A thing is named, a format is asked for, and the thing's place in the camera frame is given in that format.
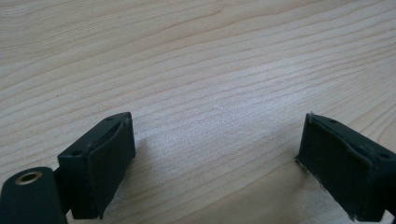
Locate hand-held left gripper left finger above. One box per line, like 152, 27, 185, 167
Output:
57, 111, 137, 220

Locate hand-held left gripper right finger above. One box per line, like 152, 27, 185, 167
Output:
295, 112, 396, 223

